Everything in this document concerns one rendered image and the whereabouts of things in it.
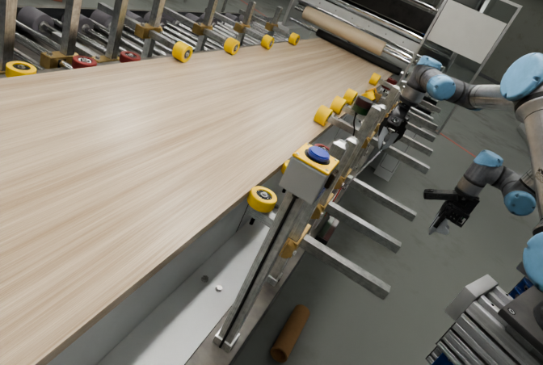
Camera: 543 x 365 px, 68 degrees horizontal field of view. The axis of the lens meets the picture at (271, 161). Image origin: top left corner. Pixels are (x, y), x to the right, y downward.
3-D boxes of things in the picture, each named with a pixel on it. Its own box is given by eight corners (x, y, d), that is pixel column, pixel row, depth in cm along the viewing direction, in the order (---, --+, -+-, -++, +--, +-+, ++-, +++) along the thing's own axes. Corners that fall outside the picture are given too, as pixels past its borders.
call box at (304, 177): (322, 194, 75) (340, 160, 71) (309, 209, 69) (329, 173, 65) (290, 175, 76) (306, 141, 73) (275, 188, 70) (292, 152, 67)
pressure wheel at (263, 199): (258, 215, 122) (271, 185, 117) (267, 233, 116) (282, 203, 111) (234, 214, 118) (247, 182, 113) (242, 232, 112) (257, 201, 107)
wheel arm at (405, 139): (429, 154, 190) (434, 148, 188) (429, 157, 187) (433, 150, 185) (337, 106, 201) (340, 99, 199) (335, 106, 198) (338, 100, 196)
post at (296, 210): (237, 339, 94) (316, 190, 74) (227, 354, 90) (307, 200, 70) (221, 328, 95) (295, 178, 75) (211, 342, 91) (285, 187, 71)
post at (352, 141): (297, 253, 141) (360, 139, 119) (294, 258, 138) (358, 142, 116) (289, 248, 142) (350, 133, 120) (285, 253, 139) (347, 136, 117)
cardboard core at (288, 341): (312, 311, 196) (290, 354, 171) (305, 320, 200) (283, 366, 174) (298, 301, 198) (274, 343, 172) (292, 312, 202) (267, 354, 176)
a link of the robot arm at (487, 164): (508, 165, 127) (482, 152, 128) (487, 192, 132) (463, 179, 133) (505, 157, 134) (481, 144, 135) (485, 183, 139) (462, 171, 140)
